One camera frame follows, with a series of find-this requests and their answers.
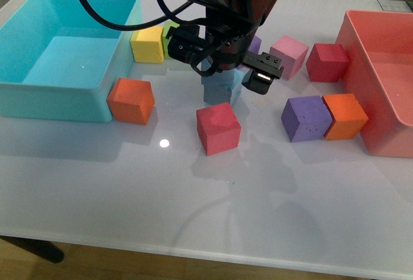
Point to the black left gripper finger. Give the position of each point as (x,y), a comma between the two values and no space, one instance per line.
(185,42)
(263,70)

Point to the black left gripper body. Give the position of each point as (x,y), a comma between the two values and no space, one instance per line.
(225,47)

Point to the light blue foam cube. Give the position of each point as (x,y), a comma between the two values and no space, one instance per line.
(228,80)
(217,94)

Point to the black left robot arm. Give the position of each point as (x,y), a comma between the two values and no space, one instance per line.
(253,12)

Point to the purple foam cube far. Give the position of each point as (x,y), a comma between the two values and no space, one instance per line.
(255,45)

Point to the purple foam cube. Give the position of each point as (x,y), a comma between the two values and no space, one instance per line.
(306,118)
(255,45)

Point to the green foam cube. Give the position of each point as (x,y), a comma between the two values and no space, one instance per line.
(165,40)

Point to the pink foam cube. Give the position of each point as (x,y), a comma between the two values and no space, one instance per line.
(292,54)

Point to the yellow foam cube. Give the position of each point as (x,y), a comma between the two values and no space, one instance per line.
(147,45)

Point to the red foam cube far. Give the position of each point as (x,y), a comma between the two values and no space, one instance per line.
(327,63)

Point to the red foam cube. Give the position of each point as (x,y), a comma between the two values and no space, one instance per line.
(327,63)
(218,128)

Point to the purple foam cube near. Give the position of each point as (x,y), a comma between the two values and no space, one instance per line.
(306,118)

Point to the red foam cube centre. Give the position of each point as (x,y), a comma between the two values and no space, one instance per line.
(218,128)

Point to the orange foam cube near bin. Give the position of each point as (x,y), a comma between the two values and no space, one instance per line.
(131,101)

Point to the orange foam cube right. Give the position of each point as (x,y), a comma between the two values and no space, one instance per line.
(348,117)

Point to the pink plastic bin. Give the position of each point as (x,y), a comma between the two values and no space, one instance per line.
(379,45)

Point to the teal plastic bin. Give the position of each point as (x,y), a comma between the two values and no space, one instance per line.
(58,63)

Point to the black table leg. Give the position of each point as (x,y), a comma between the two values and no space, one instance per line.
(43,249)

